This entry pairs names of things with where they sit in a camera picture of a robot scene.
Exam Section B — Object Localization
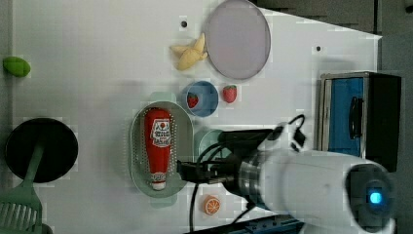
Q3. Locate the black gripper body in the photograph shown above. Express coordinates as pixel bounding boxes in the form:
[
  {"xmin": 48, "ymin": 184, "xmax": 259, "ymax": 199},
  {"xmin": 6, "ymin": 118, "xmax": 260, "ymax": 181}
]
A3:
[{"xmin": 176, "ymin": 160, "xmax": 240, "ymax": 184}]

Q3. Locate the red ketchup bottle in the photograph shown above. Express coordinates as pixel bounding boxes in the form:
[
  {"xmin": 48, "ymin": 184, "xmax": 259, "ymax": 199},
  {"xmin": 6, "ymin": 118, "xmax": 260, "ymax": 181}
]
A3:
[{"xmin": 144, "ymin": 108, "xmax": 171, "ymax": 191}]

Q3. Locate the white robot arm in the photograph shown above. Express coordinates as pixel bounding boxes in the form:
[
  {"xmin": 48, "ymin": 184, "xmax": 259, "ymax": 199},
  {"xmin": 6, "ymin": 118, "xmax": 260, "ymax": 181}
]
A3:
[{"xmin": 177, "ymin": 127, "xmax": 395, "ymax": 234}]

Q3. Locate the green oval strainer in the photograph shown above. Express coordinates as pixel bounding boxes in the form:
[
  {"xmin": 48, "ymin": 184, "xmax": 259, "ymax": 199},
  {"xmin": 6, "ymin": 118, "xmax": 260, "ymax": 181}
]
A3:
[{"xmin": 129, "ymin": 92, "xmax": 194, "ymax": 209}]

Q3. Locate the teal green cup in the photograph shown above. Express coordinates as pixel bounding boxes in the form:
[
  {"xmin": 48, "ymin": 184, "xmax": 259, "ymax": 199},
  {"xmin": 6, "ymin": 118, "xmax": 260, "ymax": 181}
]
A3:
[{"xmin": 194, "ymin": 129, "xmax": 231, "ymax": 161}]

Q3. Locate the orange slice toy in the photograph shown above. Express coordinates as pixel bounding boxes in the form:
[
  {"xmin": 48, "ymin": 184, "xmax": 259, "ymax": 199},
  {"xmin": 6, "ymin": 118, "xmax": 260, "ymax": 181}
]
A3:
[{"xmin": 203, "ymin": 195, "xmax": 221, "ymax": 215}]

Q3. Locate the strawberry toy on table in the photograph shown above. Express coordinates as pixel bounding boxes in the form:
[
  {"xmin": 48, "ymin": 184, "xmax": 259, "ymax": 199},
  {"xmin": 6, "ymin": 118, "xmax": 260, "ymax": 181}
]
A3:
[{"xmin": 222, "ymin": 85, "xmax": 238, "ymax": 103}]

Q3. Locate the strawberry toy in bowl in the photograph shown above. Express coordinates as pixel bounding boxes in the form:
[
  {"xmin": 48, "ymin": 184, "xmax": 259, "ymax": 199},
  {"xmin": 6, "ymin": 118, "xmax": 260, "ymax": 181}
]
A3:
[{"xmin": 187, "ymin": 93, "xmax": 199, "ymax": 108}]

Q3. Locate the blue small bowl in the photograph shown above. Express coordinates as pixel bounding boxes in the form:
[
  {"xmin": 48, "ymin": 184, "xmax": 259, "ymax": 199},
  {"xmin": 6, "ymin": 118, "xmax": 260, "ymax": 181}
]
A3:
[{"xmin": 180, "ymin": 81, "xmax": 219, "ymax": 117}]

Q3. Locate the peeled banana toy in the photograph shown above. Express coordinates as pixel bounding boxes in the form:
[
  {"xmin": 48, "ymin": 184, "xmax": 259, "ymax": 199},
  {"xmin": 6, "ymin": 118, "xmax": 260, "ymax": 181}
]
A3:
[{"xmin": 170, "ymin": 33, "xmax": 208, "ymax": 71}]

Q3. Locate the grey round plate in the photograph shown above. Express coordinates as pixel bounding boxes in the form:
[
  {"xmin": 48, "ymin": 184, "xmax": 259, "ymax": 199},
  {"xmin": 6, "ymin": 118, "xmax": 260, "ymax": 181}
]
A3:
[{"xmin": 206, "ymin": 0, "xmax": 271, "ymax": 80}]

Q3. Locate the black toaster oven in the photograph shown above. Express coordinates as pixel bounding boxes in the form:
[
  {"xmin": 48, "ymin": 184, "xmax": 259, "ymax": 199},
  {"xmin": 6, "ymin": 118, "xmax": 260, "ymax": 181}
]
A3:
[{"xmin": 317, "ymin": 71, "xmax": 401, "ymax": 173}]

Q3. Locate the green spatula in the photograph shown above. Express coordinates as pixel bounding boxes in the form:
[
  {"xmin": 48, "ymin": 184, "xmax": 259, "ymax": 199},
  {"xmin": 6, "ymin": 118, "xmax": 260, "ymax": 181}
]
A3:
[{"xmin": 0, "ymin": 143, "xmax": 44, "ymax": 234}]

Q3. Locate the green lime toy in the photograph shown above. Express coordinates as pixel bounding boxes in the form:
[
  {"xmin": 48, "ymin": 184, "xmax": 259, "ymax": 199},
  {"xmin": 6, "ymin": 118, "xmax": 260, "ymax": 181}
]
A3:
[{"xmin": 3, "ymin": 57, "xmax": 31, "ymax": 77}]

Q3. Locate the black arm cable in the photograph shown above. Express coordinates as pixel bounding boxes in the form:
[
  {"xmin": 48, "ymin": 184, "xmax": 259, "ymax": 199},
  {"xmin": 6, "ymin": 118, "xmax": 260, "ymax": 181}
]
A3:
[{"xmin": 189, "ymin": 142, "xmax": 228, "ymax": 233}]

